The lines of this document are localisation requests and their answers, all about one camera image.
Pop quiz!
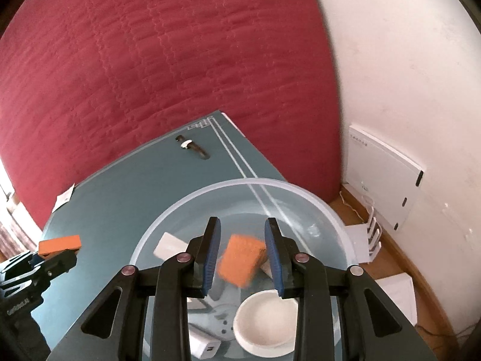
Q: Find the white round bowl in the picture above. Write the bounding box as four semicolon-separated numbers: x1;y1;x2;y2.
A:
233;289;301;355

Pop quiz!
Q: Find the white router with antennas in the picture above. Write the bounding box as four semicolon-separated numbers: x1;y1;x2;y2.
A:
360;196;383;262

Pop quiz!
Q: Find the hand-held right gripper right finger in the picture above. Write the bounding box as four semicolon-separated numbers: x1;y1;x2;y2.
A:
264;217;429;361

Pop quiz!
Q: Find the white cable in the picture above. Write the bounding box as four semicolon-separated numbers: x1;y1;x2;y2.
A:
339;191;368;223

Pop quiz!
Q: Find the orange striped wedge block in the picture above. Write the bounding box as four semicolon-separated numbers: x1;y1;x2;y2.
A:
218;234;267;288
38;235;82;255

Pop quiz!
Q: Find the white cardboard box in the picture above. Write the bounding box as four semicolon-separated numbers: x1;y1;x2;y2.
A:
344;224;372;264
375;274;418;327

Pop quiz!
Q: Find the white paper card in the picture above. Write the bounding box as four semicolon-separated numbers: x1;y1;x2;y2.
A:
53;184;76;211

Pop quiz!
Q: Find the patterned curtain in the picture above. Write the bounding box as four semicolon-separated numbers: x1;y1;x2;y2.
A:
0;201;42;251

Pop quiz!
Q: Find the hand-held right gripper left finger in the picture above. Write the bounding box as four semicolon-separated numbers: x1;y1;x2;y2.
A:
47;216;222;361

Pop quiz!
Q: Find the white wall box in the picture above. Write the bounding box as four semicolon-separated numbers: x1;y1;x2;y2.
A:
349;123;425;231

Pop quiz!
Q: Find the clear plastic container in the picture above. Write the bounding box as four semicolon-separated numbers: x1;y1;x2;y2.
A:
130;179;357;361

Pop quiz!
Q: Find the black cable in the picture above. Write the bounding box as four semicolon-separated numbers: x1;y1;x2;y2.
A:
416;322;475;338

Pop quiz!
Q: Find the red quilted blanket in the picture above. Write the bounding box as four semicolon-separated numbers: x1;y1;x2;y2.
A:
0;0;341;234

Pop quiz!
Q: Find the white charger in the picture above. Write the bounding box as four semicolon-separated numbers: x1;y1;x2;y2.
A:
188;329;222;359

